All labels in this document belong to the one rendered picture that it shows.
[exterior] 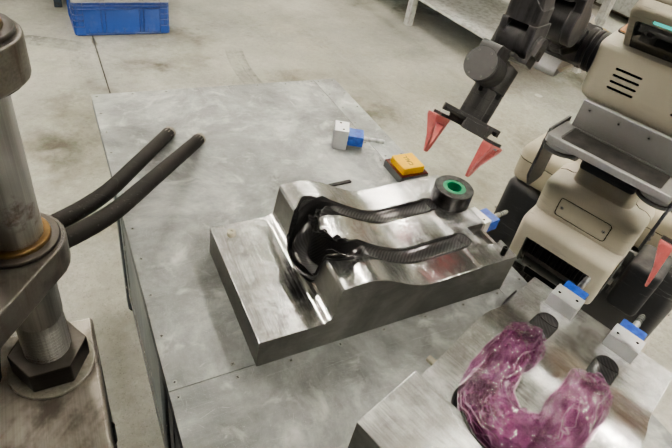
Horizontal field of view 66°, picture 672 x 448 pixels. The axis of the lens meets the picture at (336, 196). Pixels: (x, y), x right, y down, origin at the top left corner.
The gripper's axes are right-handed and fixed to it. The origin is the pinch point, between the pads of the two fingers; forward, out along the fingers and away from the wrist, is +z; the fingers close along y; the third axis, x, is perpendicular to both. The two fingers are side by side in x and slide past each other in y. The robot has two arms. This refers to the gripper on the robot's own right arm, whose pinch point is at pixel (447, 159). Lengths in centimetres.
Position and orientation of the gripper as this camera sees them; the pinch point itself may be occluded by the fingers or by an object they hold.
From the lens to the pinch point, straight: 99.7
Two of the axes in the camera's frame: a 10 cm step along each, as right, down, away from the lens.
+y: 7.0, 5.2, -4.8
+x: 5.4, 0.4, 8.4
